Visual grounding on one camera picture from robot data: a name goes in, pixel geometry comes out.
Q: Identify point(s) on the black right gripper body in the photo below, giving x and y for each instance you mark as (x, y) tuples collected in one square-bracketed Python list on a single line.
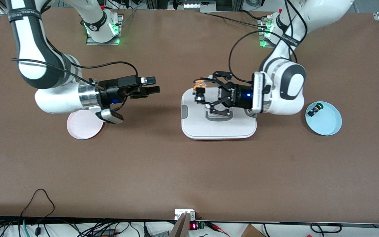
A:
[(112, 93)]

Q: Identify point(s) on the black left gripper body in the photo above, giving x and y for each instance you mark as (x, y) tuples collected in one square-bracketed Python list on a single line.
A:
[(241, 95)]

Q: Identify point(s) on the orange push-button switch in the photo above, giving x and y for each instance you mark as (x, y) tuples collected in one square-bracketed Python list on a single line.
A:
[(200, 87)]

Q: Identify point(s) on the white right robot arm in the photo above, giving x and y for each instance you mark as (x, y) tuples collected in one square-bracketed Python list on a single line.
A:
[(28, 65)]

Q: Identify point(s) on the white lidded container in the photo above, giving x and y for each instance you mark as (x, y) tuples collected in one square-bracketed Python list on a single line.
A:
[(218, 126)]

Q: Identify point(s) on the pink round plate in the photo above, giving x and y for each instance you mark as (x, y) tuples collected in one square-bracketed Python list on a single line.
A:
[(84, 128)]

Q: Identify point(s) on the light blue round plate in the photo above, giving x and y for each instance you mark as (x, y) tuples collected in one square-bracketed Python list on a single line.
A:
[(326, 121)]

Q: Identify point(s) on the red clip leads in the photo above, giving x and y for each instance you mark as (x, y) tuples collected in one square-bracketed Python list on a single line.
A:
[(217, 227)]

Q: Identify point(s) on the red digit display module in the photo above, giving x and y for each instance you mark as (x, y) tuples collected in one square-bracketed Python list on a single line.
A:
[(192, 226)]

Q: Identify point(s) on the brown cardboard piece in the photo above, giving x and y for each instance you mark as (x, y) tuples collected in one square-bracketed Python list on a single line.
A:
[(252, 231)]

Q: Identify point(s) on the black power adapter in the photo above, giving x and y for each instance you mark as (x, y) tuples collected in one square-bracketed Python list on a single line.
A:
[(105, 232)]

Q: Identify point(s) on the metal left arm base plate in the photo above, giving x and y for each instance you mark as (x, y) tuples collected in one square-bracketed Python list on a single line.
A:
[(262, 34)]

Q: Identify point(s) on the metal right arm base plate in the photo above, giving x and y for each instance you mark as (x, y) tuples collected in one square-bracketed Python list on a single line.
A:
[(118, 23)]

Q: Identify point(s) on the green push-button switch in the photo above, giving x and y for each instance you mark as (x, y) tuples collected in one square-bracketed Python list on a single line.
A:
[(315, 109)]

